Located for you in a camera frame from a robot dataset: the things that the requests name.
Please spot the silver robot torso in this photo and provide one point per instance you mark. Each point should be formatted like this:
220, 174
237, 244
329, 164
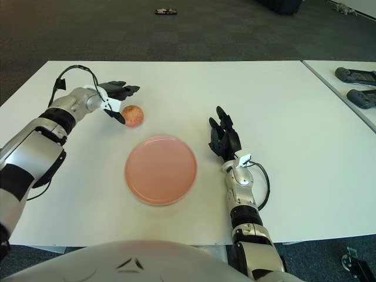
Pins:
117, 258

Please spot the small dark floor object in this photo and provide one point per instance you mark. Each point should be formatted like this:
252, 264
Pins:
166, 11

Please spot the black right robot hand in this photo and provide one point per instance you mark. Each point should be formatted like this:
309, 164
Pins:
229, 141

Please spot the red yellow apple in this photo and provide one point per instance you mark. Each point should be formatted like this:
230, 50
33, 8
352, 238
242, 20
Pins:
134, 116

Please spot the pink round plate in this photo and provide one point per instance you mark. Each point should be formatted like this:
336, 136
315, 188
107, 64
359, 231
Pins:
161, 170

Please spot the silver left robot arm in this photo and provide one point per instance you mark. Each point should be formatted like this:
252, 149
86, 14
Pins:
29, 147

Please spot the black metal caster stand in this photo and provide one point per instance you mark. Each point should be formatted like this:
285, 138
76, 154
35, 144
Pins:
357, 263

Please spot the grey handheld controller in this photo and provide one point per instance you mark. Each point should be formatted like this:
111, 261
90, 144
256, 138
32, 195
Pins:
352, 75
361, 99

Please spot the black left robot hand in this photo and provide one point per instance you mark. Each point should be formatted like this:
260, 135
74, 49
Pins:
117, 89

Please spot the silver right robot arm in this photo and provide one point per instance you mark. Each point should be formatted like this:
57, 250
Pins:
243, 182

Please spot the small grey legged robot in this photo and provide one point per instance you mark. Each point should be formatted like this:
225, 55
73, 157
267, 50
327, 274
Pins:
343, 8

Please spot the large black floor object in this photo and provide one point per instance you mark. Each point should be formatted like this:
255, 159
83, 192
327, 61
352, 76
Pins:
282, 7

